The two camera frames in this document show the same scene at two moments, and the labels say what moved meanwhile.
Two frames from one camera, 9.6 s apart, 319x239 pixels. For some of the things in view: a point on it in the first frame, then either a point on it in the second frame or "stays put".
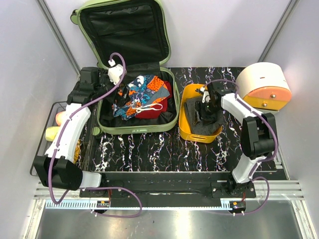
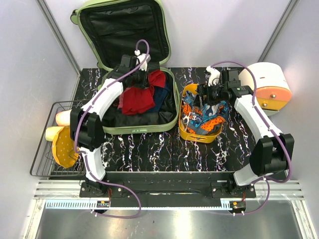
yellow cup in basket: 51,132 stays put
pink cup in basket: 59,117 stays put
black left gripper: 123,99 → 145,82
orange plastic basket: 189,92 stays put
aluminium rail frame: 277,211 stays put
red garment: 154,111 → 138,100
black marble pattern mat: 167,151 stays put
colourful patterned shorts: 139,94 → 199,118
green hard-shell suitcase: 136,34 stays put
